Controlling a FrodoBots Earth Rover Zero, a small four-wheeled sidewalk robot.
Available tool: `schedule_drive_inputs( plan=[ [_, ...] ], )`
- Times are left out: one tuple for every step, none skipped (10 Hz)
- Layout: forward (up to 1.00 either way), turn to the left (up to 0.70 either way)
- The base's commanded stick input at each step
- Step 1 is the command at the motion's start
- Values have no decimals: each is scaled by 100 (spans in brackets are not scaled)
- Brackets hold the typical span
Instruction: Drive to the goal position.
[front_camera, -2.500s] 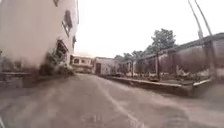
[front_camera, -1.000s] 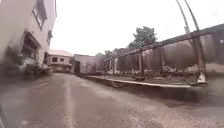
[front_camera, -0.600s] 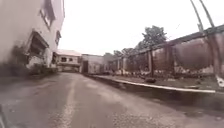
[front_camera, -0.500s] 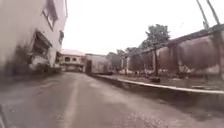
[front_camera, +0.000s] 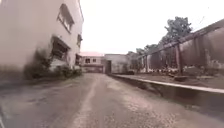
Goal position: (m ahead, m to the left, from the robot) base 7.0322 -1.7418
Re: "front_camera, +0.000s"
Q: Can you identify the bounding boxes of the pale multi-storey building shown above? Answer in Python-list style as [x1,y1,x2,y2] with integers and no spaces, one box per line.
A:
[0,0,85,78]

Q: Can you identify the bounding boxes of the long weathered boundary wall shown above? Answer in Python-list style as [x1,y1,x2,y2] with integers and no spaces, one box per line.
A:
[130,18,224,76]

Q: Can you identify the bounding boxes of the low building with pink roof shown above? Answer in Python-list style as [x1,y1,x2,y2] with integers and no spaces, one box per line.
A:
[79,51,106,74]

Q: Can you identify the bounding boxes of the tall green tree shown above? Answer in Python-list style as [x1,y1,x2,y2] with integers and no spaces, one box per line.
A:
[126,16,194,58]

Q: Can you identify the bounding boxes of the raised concrete kerb ledge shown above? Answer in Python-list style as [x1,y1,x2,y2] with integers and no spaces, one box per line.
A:
[108,73,224,116]

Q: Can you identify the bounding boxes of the grey concrete road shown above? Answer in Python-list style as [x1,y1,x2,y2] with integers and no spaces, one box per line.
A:
[0,72,224,128]

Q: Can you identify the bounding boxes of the grey building with dark doorway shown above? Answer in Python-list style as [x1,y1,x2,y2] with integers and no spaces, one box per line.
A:
[103,53,133,75]

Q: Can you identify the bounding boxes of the bushes beside building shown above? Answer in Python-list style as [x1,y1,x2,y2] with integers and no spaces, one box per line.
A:
[23,49,84,81]

